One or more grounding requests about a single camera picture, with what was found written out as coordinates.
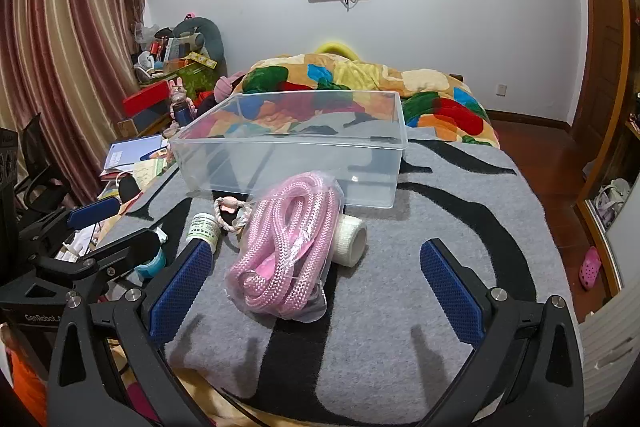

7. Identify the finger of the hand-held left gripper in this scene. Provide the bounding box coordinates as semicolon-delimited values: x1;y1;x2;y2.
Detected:
20;196;122;253
37;229;163;280

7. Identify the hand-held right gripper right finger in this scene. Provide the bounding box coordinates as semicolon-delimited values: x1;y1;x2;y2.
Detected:
419;238;587;427

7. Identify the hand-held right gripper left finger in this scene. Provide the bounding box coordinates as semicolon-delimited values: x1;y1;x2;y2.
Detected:
47;238;216;427

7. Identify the bagged pink rope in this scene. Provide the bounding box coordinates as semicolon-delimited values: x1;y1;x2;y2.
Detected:
223;172;346;323

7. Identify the teal tape roll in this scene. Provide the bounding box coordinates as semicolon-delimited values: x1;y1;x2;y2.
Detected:
136;249;167;282

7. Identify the black office chair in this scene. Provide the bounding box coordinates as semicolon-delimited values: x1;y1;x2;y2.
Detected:
15;112;73;212

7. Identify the white bottle with green label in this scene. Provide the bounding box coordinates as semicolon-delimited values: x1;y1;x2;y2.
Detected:
186;213;221;255

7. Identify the blue folder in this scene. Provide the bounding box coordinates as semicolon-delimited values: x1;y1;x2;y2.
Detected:
104;136;168;172

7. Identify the orange cloth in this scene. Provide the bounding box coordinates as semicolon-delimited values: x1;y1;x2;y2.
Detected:
10;347;48;423

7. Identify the grey zebra striped blanket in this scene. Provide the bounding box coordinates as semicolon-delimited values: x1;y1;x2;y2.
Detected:
95;124;581;425

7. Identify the white gauze tape roll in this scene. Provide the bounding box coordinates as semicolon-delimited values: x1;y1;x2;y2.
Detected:
334;215;368;266

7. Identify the red box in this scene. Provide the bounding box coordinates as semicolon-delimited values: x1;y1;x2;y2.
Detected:
122;81;171;118

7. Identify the pink clog shoe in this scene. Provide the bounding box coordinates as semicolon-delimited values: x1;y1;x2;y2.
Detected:
579;247;602;290

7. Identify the pink bunny doll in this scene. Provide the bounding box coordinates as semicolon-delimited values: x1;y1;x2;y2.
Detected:
170;77;193;125

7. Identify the green patterned box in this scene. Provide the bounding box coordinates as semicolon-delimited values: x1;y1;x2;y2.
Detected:
180;57;218;92

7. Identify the white ribbed panel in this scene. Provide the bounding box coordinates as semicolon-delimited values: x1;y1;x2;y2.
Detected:
580;287;640;418

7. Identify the clear plastic storage box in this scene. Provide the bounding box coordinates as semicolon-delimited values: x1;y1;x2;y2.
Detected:
167;90;407;209

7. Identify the pink striped curtain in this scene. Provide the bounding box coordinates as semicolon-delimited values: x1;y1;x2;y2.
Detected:
0;0;146;208

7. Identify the pink knitted hat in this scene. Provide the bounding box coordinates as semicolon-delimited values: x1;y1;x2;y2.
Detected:
214;72;248;102

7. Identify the colourful patterned blanket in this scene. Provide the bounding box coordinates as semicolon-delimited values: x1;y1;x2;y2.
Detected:
232;53;501;148

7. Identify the white handbag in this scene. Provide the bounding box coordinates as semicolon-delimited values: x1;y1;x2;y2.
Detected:
595;179;631;228

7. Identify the grey neck pillow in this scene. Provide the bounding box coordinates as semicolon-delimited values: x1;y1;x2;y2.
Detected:
172;17;224;62

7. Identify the yellow cushion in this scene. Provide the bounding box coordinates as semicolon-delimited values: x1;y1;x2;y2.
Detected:
317;39;363;58

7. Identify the wooden wardrobe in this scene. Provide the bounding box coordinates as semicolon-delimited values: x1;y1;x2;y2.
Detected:
575;0;640;298

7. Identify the pink and white rope toy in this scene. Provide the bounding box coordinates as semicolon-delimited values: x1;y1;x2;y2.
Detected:
212;196;253;235

